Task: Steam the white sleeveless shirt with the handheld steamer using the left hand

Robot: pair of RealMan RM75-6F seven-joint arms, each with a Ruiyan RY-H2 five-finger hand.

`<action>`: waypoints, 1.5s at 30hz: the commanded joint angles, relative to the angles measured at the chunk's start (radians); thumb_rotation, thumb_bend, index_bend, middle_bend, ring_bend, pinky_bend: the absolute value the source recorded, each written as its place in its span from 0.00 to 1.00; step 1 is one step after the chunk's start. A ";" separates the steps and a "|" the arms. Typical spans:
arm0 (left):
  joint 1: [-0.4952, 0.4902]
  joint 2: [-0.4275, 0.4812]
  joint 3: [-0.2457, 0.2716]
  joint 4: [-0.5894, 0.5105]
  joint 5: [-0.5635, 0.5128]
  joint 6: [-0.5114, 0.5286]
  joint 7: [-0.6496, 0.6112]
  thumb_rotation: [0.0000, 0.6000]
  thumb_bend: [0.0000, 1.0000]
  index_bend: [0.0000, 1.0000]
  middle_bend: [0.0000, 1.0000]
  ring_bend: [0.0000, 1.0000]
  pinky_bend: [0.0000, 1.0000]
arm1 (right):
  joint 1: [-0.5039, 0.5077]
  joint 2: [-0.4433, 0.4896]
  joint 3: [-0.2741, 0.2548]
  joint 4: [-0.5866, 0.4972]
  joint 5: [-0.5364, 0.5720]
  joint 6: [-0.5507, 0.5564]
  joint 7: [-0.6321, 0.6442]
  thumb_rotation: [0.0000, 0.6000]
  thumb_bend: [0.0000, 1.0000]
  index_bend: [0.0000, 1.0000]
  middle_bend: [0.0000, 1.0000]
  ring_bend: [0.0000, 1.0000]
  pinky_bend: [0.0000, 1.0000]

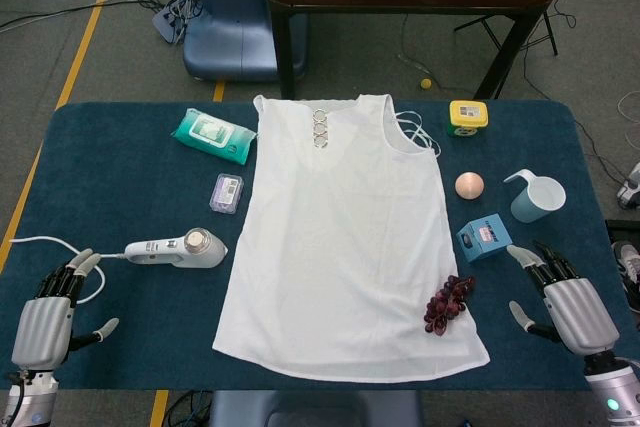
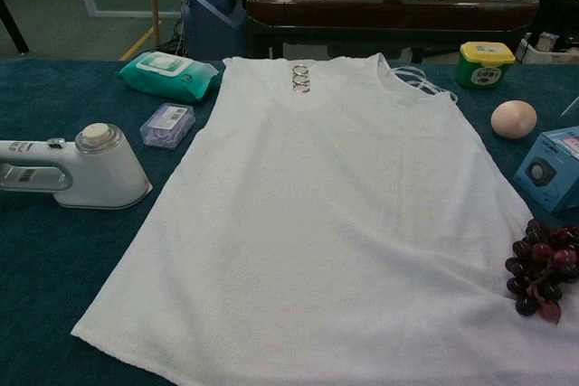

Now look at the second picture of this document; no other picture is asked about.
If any purple grape bunch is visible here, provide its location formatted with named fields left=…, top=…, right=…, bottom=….
left=504, top=218, right=579, bottom=326

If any silver handheld steamer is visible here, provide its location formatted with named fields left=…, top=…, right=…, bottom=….
left=0, top=122, right=154, bottom=211

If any black bag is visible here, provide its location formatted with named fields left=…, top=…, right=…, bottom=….
left=536, top=0, right=579, bottom=43

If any white sleeveless top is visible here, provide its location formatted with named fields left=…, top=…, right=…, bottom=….
left=70, top=53, right=579, bottom=386

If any black stand leg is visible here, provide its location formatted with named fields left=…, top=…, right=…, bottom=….
left=0, top=0, right=31, bottom=55

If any blue cardboard box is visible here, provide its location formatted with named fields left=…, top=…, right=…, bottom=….
left=512, top=126, right=579, bottom=214

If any brown mahjong table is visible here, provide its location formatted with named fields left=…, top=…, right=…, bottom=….
left=246, top=0, right=542, bottom=64

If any green jar yellow lid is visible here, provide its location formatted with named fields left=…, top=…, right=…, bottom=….
left=455, top=41, right=517, bottom=90

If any dark blue table cloth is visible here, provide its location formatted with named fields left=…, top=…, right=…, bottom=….
left=0, top=58, right=579, bottom=386

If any white storage box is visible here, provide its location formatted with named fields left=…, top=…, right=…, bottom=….
left=515, top=32, right=579, bottom=65

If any green wet wipes pack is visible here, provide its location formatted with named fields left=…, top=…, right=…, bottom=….
left=117, top=51, right=223, bottom=105

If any clear purple plastic box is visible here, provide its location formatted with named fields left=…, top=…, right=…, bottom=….
left=138, top=102, right=196, bottom=151

